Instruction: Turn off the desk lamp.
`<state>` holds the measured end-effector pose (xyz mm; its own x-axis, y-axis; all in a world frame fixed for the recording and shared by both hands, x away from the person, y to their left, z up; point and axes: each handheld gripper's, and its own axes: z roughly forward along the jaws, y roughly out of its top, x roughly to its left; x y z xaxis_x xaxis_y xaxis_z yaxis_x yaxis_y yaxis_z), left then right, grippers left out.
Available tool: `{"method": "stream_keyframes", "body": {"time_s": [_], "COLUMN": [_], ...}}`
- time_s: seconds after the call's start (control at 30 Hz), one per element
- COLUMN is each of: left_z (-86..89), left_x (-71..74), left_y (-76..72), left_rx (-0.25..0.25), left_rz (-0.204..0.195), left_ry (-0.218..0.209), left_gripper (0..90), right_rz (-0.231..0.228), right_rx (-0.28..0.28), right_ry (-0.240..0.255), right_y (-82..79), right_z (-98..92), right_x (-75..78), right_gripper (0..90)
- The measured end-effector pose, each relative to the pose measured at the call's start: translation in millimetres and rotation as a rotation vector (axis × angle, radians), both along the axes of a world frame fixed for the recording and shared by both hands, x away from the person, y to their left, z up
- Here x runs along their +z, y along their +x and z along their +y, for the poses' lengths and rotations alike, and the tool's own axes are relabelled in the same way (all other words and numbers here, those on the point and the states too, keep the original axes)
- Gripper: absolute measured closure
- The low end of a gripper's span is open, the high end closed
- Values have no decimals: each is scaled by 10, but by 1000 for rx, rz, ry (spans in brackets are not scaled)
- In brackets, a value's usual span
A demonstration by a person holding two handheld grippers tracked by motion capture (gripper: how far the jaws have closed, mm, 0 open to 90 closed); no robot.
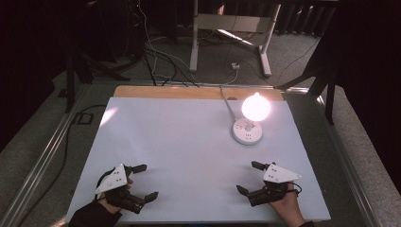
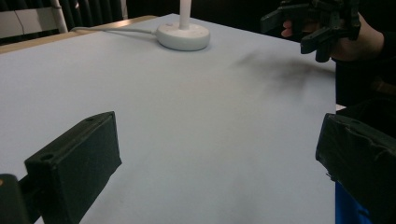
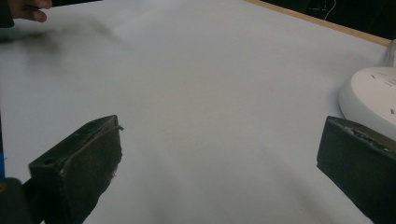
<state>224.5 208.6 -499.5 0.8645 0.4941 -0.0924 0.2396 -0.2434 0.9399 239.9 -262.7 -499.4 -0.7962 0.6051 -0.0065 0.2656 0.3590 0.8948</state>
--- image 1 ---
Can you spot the white plug adapter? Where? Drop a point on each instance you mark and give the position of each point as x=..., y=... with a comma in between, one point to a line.
x=235, y=66

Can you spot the round white power socket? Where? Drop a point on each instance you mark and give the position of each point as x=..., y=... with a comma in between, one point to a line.
x=247, y=136

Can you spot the glowing round light bulb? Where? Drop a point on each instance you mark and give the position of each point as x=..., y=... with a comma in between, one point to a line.
x=255, y=107

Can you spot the white table mat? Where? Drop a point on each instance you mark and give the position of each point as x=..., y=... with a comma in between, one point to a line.
x=176, y=151

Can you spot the person's right hand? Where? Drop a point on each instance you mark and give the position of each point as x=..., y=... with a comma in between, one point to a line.
x=289, y=209

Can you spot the black metal stand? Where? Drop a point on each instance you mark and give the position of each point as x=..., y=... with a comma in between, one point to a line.
x=75, y=69
x=324, y=75

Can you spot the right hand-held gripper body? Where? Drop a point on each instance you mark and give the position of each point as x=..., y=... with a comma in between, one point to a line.
x=279, y=174

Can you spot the aluminium floor rail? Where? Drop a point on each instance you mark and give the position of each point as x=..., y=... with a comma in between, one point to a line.
x=346, y=164
x=41, y=164

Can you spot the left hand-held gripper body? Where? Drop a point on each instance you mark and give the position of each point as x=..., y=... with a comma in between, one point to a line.
x=116, y=179

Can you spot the person's left hand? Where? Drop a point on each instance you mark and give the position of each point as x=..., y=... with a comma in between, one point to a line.
x=111, y=206

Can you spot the white metal desk frame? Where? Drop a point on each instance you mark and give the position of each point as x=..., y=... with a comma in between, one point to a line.
x=233, y=22

